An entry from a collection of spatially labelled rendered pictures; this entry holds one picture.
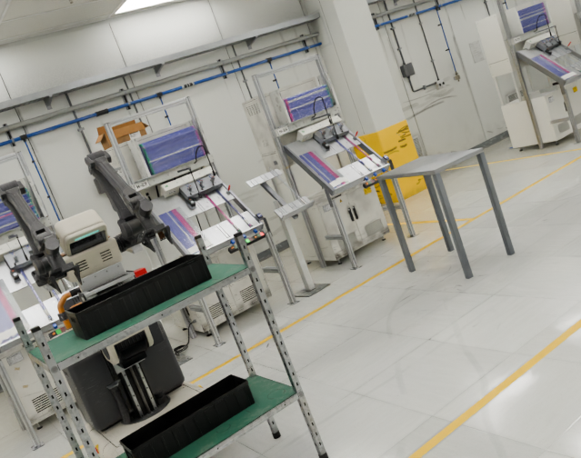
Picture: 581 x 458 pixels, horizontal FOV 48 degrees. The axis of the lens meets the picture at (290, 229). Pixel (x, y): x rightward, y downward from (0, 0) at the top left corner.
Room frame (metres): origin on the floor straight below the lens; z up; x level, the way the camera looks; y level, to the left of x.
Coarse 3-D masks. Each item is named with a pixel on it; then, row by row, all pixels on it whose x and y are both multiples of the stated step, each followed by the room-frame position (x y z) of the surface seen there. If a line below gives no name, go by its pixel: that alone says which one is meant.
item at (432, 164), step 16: (416, 160) 4.98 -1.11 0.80; (432, 160) 4.70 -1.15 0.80; (448, 160) 4.43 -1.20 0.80; (464, 160) 4.37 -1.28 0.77; (480, 160) 4.44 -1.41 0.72; (384, 176) 4.81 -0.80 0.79; (400, 176) 4.63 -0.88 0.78; (384, 192) 4.88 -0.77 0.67; (432, 192) 5.03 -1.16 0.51; (448, 208) 4.27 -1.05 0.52; (496, 208) 4.43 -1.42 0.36; (400, 224) 4.88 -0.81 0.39; (448, 224) 4.29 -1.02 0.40; (400, 240) 4.88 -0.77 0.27; (448, 240) 5.04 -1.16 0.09; (464, 256) 4.27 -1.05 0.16; (464, 272) 4.29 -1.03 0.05
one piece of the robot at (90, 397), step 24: (96, 360) 3.25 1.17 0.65; (144, 360) 3.36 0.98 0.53; (168, 360) 3.42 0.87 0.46; (72, 384) 3.27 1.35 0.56; (96, 384) 3.22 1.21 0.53; (120, 384) 3.26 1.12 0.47; (144, 384) 3.29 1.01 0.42; (168, 384) 3.39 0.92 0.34; (96, 408) 3.20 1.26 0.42; (120, 408) 3.19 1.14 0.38; (144, 408) 3.27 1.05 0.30
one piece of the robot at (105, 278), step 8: (120, 264) 3.12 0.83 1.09; (96, 272) 3.06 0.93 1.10; (104, 272) 3.07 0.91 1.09; (112, 272) 3.09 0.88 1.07; (120, 272) 3.11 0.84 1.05; (128, 272) 3.10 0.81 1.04; (88, 280) 3.03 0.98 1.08; (96, 280) 3.05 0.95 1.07; (104, 280) 3.07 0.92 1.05; (112, 280) 3.05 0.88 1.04; (120, 280) 3.02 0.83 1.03; (128, 280) 3.05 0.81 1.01; (88, 288) 3.03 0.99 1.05; (96, 288) 2.98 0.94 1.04; (104, 288) 2.97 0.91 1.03; (112, 288) 3.09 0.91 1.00; (80, 296) 3.00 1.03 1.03; (88, 296) 2.95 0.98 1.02
